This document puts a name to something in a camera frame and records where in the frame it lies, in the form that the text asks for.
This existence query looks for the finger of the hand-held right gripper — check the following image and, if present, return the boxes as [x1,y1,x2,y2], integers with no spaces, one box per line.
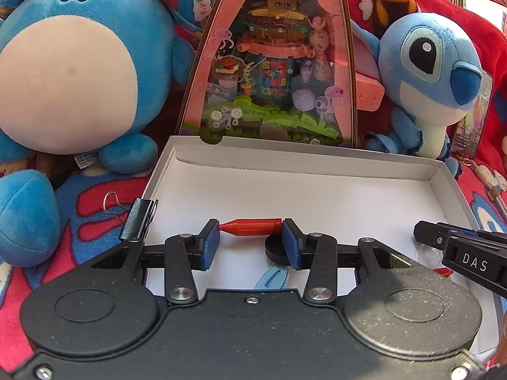
[413,220,507,260]

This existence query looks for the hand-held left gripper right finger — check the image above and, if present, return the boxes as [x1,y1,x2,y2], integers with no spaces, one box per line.
[282,218,414,305]

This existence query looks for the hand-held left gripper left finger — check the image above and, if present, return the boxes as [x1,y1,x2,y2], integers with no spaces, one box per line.
[89,218,220,306]

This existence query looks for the black round cap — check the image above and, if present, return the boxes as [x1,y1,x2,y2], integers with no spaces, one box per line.
[265,234,290,266]

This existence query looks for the clear plastic disc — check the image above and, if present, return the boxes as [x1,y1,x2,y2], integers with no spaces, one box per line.
[416,245,442,270]

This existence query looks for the blue hair clip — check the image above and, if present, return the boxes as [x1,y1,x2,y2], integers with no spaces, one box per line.
[253,266,290,290]

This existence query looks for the white cardboard box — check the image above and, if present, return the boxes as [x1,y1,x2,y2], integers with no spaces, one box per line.
[140,135,497,359]

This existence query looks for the small black binder clip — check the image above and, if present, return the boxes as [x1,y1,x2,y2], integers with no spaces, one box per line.
[104,192,159,242]

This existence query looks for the smartphone with lit screen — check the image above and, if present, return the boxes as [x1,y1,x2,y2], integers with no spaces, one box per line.
[449,73,494,157]

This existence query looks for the pink cartoon printed blanket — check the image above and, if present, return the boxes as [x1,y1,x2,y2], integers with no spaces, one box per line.
[0,154,507,365]

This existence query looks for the blue alien plush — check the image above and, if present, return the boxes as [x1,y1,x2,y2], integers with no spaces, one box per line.
[350,12,485,179]

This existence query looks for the triangular pink display toy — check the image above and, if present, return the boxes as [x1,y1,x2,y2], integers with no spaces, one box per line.
[176,0,386,149]

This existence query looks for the round blue mouse plush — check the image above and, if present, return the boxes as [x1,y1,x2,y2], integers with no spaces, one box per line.
[0,0,216,268]

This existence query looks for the grey lanyard cord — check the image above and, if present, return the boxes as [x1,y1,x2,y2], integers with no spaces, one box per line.
[463,158,507,214]

